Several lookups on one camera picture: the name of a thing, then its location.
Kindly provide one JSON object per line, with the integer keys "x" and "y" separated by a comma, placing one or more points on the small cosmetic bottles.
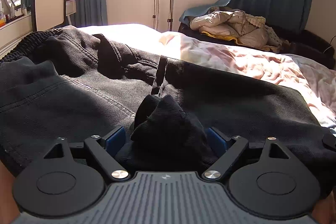
{"x": 11, "y": 15}

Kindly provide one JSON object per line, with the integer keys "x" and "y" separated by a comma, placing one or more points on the patterned knit blanket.
{"x": 275, "y": 37}

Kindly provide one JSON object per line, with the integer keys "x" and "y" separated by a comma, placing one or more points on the black pants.
{"x": 78, "y": 90}

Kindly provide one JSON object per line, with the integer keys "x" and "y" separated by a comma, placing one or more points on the cream knitted cushion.
{"x": 257, "y": 21}

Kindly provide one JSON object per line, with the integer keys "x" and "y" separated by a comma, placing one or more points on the black sofa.
{"x": 309, "y": 43}

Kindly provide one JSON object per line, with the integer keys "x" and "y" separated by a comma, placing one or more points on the white desk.
{"x": 13, "y": 32}

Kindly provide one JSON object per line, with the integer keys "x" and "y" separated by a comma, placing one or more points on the beige puffer jacket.
{"x": 225, "y": 22}

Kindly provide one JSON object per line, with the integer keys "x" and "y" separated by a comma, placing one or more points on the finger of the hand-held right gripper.
{"x": 330, "y": 141}

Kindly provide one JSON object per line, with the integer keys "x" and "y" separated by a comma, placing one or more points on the bed with pale sheet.
{"x": 236, "y": 64}

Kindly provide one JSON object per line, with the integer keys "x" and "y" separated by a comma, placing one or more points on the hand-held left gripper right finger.
{"x": 216, "y": 138}

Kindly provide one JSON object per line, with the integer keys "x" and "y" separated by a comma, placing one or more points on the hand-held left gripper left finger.
{"x": 115, "y": 139}

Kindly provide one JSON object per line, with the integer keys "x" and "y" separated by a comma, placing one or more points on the white chair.
{"x": 50, "y": 11}

